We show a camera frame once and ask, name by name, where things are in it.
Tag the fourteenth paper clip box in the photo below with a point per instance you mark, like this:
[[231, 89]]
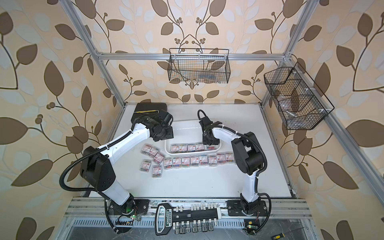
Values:
[[157, 171]]

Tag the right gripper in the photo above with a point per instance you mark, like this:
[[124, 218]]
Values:
[[204, 141]]

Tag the wire basket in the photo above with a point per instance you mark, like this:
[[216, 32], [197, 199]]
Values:
[[300, 101], [198, 65]]

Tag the paper clip box in tray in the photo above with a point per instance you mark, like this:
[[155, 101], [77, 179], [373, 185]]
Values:
[[174, 149]]

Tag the white plastic tray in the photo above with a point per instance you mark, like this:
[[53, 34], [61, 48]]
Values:
[[188, 132]]

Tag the socket set holder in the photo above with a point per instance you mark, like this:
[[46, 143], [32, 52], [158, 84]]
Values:
[[203, 218]]

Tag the yellow handled screwdriver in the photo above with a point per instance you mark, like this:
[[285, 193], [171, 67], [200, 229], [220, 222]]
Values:
[[283, 235]]

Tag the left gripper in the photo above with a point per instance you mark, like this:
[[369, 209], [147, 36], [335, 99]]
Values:
[[169, 135]]

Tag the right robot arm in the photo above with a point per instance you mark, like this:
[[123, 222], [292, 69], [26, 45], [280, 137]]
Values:
[[250, 159]]

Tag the black tool case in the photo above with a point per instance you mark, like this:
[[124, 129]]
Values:
[[148, 106]]

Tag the back wire basket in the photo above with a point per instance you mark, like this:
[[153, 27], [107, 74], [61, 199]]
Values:
[[198, 65]]

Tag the right wire basket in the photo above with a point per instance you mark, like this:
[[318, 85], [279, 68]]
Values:
[[300, 101]]

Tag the yellow handled hex key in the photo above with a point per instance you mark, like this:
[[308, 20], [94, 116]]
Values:
[[147, 112]]

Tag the twelfth paper clip box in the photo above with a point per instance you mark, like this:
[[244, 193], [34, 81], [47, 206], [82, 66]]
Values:
[[145, 150]]

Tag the thirteenth paper clip box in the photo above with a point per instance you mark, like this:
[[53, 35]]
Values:
[[145, 166]]

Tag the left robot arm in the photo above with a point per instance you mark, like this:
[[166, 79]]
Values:
[[97, 163]]

